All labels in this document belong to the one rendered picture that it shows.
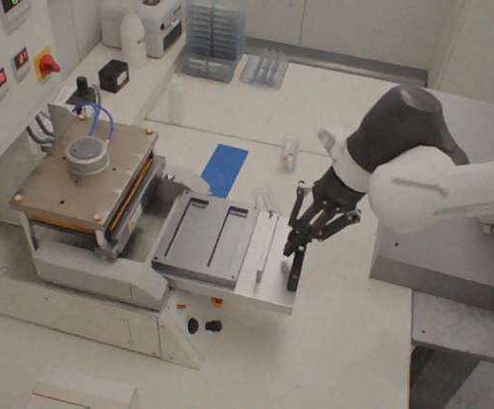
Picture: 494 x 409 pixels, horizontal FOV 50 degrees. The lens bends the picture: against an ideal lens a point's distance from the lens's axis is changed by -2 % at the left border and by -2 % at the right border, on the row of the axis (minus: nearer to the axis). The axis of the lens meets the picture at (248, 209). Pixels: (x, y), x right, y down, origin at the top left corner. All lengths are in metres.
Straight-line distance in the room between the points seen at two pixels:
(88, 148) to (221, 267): 0.33
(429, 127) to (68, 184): 0.62
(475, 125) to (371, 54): 2.26
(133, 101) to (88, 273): 0.85
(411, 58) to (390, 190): 2.88
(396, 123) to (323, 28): 2.75
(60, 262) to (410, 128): 0.65
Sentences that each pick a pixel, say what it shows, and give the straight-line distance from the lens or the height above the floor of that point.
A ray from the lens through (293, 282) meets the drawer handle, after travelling 1.00.
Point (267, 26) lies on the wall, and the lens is 3.57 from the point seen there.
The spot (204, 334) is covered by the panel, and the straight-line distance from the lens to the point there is 1.17.
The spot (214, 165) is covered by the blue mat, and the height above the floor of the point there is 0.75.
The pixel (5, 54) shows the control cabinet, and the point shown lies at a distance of 1.01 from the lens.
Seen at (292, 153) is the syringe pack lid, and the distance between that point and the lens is 1.61.
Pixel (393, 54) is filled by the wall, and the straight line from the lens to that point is 3.55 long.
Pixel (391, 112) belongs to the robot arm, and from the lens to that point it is 0.78.
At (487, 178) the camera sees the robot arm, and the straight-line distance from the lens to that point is 0.68.
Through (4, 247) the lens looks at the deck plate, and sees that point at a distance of 1.19.
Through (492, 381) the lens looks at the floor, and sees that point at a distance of 2.26.
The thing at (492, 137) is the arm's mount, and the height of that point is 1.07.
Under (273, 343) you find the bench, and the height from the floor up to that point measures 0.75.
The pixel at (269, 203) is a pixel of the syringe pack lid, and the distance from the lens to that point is 1.45.
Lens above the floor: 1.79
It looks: 46 degrees down
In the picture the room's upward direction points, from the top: 6 degrees clockwise
